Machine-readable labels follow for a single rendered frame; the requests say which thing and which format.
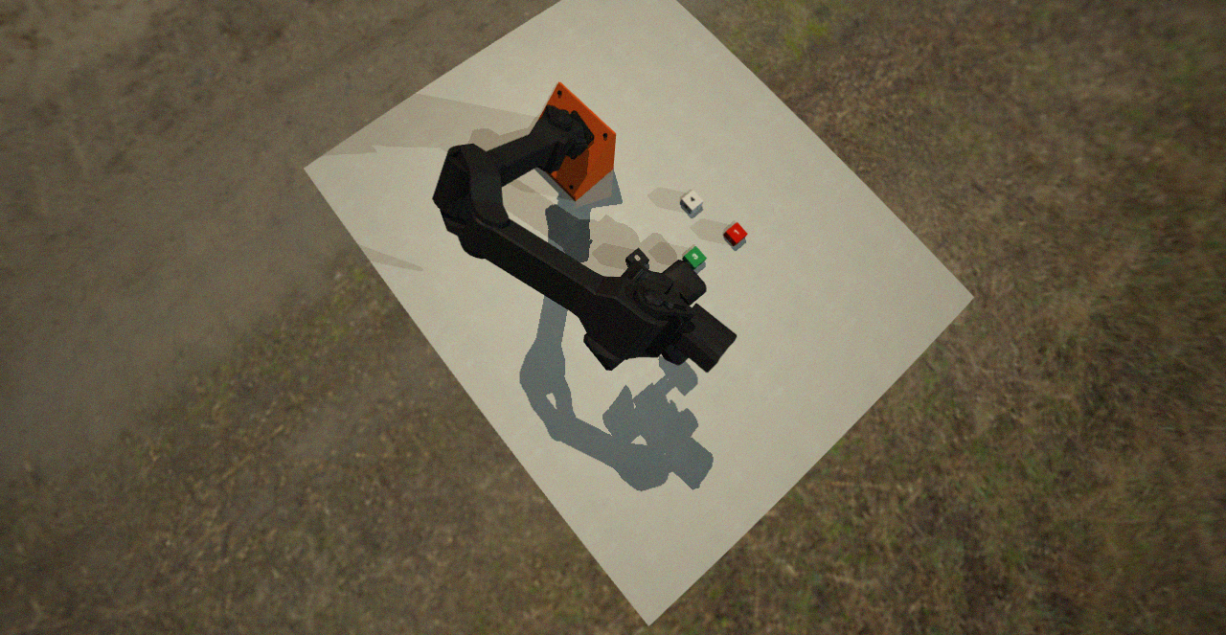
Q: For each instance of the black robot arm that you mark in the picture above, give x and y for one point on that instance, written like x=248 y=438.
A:
x=639 y=314

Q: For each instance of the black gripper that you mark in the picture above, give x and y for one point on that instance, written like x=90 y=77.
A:
x=691 y=288

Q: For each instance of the green block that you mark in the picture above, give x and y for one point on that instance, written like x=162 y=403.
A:
x=694 y=258

